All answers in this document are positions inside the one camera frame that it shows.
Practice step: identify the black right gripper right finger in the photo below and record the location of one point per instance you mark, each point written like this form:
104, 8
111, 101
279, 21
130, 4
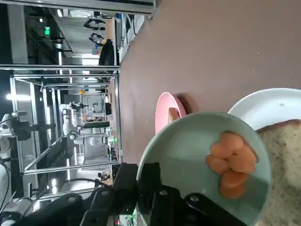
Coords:
150, 183

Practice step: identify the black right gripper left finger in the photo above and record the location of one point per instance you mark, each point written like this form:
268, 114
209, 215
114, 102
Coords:
105, 202

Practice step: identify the green ceramic bowl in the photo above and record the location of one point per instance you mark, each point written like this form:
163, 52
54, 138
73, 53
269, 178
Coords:
183, 146

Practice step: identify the brown bread slice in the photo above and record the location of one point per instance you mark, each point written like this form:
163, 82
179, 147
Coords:
174, 114
284, 150

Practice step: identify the pink plate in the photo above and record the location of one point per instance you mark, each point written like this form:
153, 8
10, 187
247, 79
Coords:
162, 110

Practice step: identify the white plate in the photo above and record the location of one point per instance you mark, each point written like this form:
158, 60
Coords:
263, 106

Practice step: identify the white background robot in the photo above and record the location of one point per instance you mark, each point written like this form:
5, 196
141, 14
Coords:
68, 122

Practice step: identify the green lit sign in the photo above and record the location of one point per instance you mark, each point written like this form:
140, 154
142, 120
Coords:
47, 30

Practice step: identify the aluminium frame post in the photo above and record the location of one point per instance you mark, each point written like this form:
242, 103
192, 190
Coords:
117, 5
70, 66

